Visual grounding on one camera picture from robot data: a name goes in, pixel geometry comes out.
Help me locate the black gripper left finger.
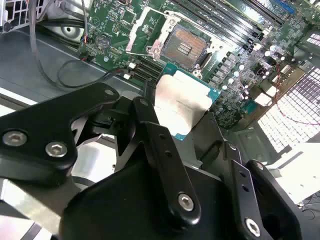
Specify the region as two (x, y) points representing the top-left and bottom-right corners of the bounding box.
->
(0, 79), (202, 228)

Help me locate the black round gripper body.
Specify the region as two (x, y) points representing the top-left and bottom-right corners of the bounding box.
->
(61, 159), (240, 240)

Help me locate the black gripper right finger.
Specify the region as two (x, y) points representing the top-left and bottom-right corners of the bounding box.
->
(197, 111), (305, 240)

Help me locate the silver topped CPU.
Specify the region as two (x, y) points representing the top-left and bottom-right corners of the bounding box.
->
(154, 62), (222, 143)

